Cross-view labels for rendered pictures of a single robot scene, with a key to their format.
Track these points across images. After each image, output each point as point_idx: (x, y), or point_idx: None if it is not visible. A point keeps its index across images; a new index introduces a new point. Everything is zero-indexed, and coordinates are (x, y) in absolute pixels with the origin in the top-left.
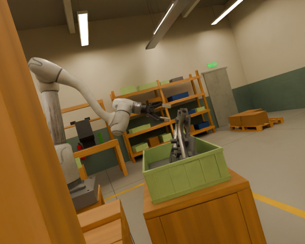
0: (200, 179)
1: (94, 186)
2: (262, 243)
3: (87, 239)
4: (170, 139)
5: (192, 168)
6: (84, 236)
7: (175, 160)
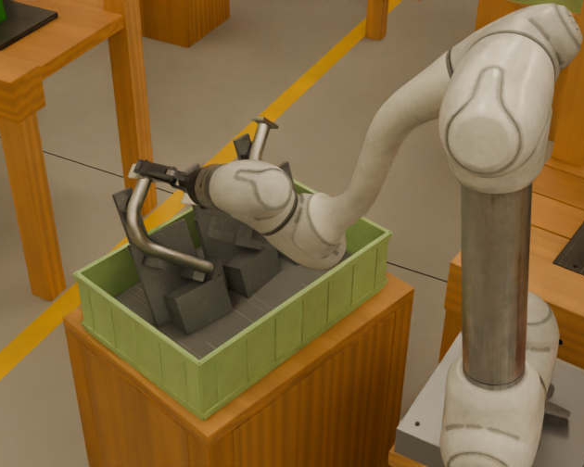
0: None
1: (449, 348)
2: None
3: (530, 245)
4: (227, 233)
5: None
6: (531, 253)
7: (261, 259)
